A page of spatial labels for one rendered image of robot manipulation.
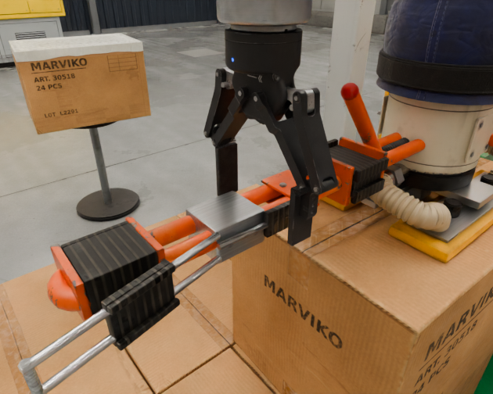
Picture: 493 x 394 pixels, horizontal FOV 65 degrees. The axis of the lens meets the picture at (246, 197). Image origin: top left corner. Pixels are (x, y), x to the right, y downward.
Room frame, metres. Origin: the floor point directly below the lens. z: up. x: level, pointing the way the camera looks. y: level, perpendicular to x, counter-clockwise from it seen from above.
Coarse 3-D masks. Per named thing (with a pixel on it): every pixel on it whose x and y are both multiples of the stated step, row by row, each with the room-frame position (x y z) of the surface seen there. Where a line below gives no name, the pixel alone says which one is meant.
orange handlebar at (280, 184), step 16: (384, 144) 0.59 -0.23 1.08; (416, 144) 0.58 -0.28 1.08; (400, 160) 0.55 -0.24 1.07; (272, 176) 0.46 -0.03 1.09; (288, 176) 0.46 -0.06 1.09; (336, 176) 0.47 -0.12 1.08; (256, 192) 0.42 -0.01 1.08; (272, 192) 0.43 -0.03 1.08; (288, 192) 0.41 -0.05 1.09; (176, 224) 0.35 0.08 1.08; (192, 224) 0.36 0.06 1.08; (160, 240) 0.33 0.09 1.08; (176, 240) 0.35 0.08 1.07; (192, 240) 0.32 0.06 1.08; (176, 256) 0.30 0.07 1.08; (48, 288) 0.26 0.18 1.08; (64, 288) 0.25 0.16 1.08; (64, 304) 0.24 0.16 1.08
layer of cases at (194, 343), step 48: (240, 192) 1.39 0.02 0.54; (0, 288) 0.82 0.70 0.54; (192, 288) 0.82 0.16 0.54; (0, 336) 0.65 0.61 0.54; (48, 336) 0.65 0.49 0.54; (96, 336) 0.65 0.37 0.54; (144, 336) 0.65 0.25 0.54; (192, 336) 0.65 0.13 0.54; (0, 384) 0.53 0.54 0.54; (96, 384) 0.53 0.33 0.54; (144, 384) 0.53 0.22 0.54; (192, 384) 0.53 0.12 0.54; (240, 384) 0.53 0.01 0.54
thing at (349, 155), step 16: (336, 144) 0.56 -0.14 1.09; (352, 144) 0.54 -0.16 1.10; (336, 160) 0.48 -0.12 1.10; (352, 160) 0.50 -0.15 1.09; (368, 160) 0.50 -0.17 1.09; (384, 160) 0.49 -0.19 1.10; (352, 176) 0.45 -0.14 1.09; (368, 176) 0.46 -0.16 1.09; (336, 192) 0.46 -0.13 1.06; (352, 192) 0.45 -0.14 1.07; (368, 192) 0.47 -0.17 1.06
